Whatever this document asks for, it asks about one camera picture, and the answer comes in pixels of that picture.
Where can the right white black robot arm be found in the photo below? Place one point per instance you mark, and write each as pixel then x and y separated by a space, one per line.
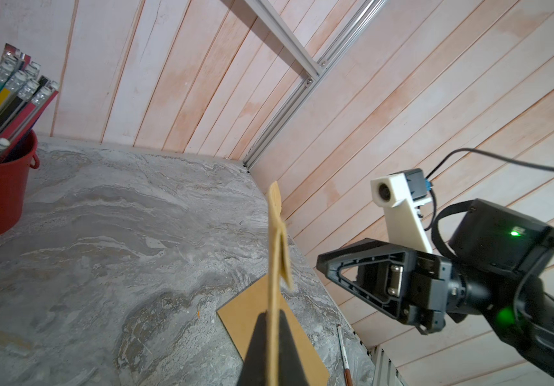
pixel 490 267

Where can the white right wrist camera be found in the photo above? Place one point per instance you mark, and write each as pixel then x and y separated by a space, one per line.
pixel 400 195

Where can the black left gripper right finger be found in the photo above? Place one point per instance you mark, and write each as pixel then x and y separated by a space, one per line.
pixel 290 368

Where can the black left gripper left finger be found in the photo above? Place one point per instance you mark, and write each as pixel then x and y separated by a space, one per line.
pixel 253 371

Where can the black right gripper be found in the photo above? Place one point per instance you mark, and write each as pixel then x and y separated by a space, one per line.
pixel 410 286

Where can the bundle of pens and pencils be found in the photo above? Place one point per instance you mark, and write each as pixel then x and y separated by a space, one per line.
pixel 25 93

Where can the brown kraft file bag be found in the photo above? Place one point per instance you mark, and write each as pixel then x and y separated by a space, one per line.
pixel 279 269
pixel 245 319

